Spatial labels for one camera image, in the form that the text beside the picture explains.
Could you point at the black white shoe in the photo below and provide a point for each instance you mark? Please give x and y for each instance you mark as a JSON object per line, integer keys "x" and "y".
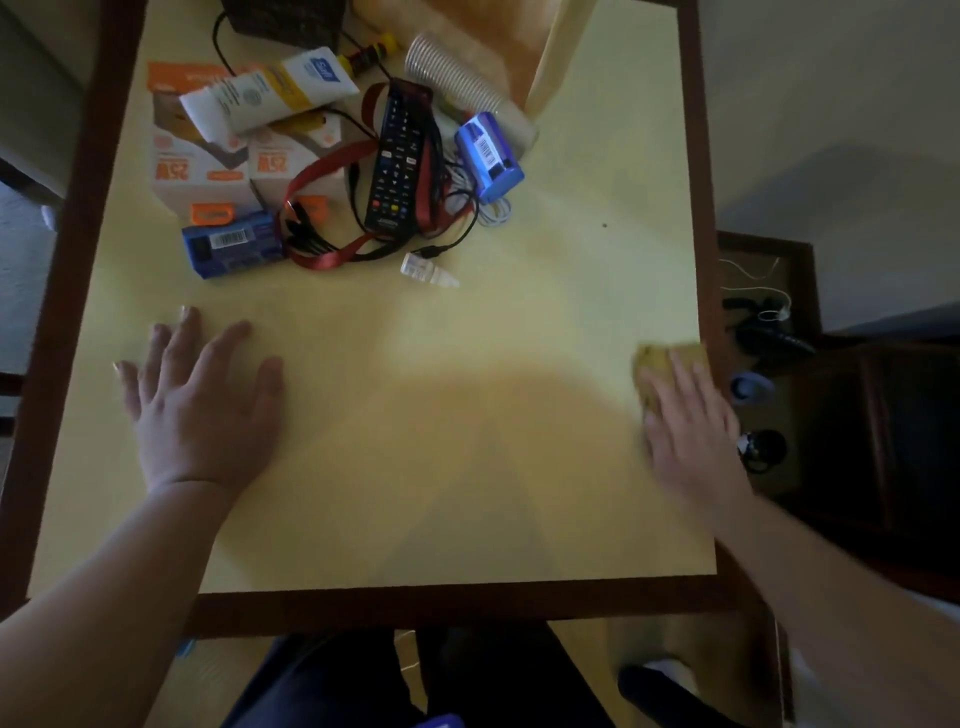
{"x": 667, "y": 694}

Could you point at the yellow sponge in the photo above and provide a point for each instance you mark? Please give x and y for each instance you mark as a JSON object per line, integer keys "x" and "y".
{"x": 654, "y": 364}

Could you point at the person's left little finger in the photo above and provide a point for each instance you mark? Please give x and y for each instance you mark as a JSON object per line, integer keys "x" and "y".
{"x": 127, "y": 386}

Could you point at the stack of clear plastic cups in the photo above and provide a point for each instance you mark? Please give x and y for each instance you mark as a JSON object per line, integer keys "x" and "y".
{"x": 457, "y": 86}

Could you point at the person's right forearm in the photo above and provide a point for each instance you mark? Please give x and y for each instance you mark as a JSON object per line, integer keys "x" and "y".
{"x": 840, "y": 600}

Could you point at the white cream tube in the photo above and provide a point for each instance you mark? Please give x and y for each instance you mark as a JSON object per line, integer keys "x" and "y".
{"x": 262, "y": 91}

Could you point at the black round gadget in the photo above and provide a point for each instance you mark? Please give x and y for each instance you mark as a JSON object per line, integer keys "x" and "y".
{"x": 763, "y": 448}

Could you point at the person's right fingers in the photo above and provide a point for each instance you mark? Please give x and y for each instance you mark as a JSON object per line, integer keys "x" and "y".
{"x": 679, "y": 390}

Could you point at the black remote control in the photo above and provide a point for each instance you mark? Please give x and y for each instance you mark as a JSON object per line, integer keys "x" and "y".
{"x": 397, "y": 165}

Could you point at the person's left forearm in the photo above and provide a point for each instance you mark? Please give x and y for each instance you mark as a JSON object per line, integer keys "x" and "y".
{"x": 97, "y": 607}

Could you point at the small blue white cap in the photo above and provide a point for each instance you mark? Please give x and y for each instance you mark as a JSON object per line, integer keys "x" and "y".
{"x": 750, "y": 386}

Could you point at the person's right hand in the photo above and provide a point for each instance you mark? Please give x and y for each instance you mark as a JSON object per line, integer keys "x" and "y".
{"x": 694, "y": 442}

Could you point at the dark woven basket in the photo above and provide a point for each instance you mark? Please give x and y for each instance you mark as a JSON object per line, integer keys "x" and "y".
{"x": 285, "y": 21}

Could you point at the large orange white box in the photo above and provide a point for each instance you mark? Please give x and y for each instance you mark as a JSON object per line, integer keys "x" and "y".
{"x": 187, "y": 169}

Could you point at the person's dark trousers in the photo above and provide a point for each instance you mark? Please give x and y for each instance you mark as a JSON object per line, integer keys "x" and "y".
{"x": 390, "y": 682}

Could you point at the person's left thumb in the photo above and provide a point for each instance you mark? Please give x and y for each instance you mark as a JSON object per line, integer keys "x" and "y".
{"x": 268, "y": 386}

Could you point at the person's left middle finger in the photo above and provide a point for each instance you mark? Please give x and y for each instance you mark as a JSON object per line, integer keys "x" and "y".
{"x": 190, "y": 337}

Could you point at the orange paper bag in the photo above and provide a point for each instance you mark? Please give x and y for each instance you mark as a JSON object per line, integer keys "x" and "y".
{"x": 480, "y": 37}

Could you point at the brown wooden table frame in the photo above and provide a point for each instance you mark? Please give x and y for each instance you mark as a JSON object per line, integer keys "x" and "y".
{"x": 450, "y": 609}

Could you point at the brown wooden side table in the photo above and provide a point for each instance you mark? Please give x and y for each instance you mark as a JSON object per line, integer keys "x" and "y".
{"x": 795, "y": 360}

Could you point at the person's left hand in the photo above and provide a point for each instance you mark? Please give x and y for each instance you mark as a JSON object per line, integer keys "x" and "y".
{"x": 199, "y": 420}

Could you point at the small orange white box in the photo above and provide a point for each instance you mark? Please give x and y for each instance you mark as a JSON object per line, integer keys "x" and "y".
{"x": 289, "y": 157}

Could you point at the small clear dropper bottle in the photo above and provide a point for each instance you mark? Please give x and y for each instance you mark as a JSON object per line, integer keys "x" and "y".
{"x": 427, "y": 270}

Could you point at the blue battery pack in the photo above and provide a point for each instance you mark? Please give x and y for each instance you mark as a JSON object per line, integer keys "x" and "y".
{"x": 232, "y": 244}
{"x": 489, "y": 157}

